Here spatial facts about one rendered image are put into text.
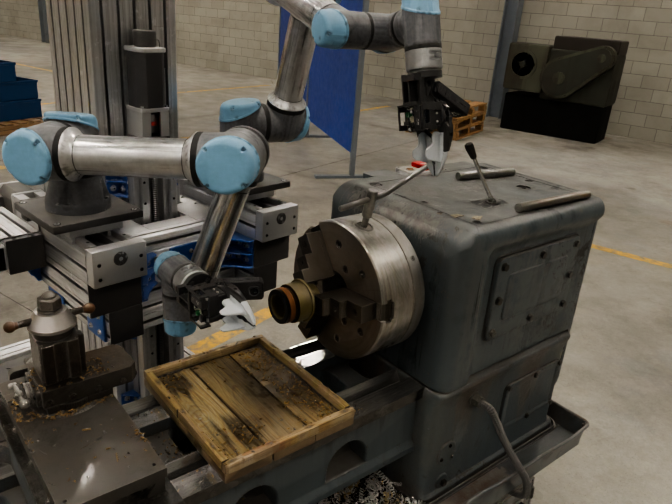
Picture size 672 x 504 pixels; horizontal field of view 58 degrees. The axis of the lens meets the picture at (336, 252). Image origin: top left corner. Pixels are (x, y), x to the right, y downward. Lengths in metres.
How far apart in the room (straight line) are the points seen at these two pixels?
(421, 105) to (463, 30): 10.94
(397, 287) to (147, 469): 0.58
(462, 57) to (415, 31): 10.89
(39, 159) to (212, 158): 0.36
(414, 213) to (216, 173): 0.45
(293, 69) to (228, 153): 0.59
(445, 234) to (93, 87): 0.98
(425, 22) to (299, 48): 0.54
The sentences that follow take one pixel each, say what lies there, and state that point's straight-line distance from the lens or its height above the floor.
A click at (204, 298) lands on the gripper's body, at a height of 1.10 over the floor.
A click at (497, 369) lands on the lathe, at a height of 0.86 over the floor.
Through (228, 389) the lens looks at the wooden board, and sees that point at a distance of 1.36.
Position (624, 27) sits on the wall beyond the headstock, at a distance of 11.33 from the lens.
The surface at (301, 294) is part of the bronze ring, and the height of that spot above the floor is 1.11.
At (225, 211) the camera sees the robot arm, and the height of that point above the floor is 1.20.
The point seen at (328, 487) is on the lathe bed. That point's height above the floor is 0.70.
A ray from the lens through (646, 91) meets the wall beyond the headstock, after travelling 11.27.
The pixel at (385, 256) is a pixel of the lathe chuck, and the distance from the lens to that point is 1.25.
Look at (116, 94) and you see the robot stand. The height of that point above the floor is 1.40.
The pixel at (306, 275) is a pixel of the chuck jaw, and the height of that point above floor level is 1.13.
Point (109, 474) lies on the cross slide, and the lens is 1.06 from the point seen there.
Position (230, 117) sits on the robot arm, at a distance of 1.78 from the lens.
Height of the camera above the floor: 1.66
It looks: 22 degrees down
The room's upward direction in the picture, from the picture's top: 4 degrees clockwise
